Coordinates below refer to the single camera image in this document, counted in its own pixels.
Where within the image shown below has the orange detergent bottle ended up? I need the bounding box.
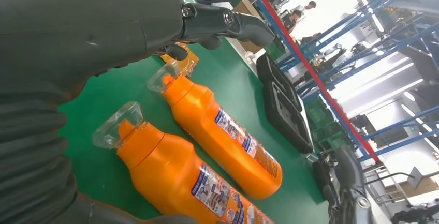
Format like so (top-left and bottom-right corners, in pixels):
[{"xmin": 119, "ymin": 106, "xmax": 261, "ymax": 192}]
[
  {"xmin": 147, "ymin": 59, "xmax": 284, "ymax": 201},
  {"xmin": 92, "ymin": 101, "xmax": 275, "ymax": 224}
]

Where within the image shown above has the blue metal storage rack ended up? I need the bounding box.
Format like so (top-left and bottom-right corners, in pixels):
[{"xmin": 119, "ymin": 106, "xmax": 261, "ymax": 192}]
[{"xmin": 230, "ymin": 0, "xmax": 439, "ymax": 163}]

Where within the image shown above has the brown cardboard box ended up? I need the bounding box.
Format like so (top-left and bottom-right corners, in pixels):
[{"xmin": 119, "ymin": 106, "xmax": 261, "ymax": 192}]
[{"xmin": 232, "ymin": 0, "xmax": 266, "ymax": 54}]

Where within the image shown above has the green plastic crate stack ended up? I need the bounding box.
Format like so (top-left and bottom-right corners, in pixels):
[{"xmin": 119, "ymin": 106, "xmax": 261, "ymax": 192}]
[
  {"xmin": 304, "ymin": 97, "xmax": 353, "ymax": 152},
  {"xmin": 264, "ymin": 39, "xmax": 287, "ymax": 62}
]

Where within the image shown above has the white table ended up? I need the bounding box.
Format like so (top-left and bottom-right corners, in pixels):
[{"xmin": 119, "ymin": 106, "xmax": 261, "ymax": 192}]
[{"xmin": 363, "ymin": 181, "xmax": 394, "ymax": 224}]

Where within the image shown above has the black foam-lined carrying case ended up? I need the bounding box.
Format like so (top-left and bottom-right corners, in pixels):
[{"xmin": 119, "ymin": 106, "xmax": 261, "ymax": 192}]
[{"xmin": 255, "ymin": 53, "xmax": 315, "ymax": 155}]

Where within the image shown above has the yellow taped cardboard mat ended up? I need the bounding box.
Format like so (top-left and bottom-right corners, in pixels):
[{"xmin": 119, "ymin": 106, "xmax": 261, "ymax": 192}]
[{"xmin": 159, "ymin": 42, "xmax": 200, "ymax": 78}]

